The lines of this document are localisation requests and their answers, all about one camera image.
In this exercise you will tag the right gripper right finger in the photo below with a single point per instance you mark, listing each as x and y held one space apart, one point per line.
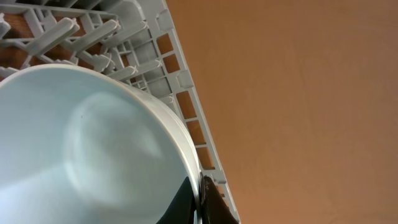
212 206

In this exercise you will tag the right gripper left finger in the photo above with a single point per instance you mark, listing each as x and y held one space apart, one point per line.
182 208

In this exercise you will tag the grey dishwasher rack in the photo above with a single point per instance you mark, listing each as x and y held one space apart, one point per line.
108 36

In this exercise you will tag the light blue bowl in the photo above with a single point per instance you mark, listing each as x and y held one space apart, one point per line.
80 147

